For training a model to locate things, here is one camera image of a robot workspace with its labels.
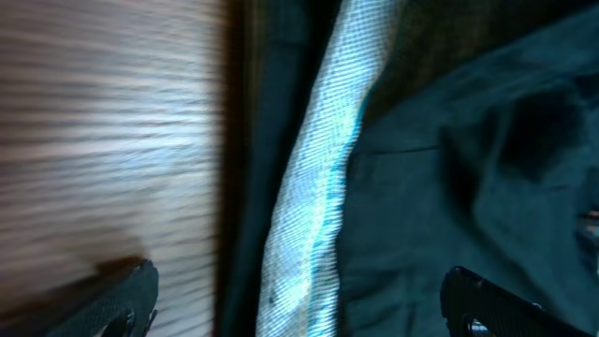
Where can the black shorts grey waistband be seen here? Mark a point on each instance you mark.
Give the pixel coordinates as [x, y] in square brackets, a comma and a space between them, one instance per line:
[393, 141]

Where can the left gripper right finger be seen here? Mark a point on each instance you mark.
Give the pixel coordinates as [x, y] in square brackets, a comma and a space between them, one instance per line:
[473, 306]

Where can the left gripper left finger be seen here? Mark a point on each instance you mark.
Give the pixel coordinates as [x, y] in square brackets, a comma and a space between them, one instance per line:
[120, 305]

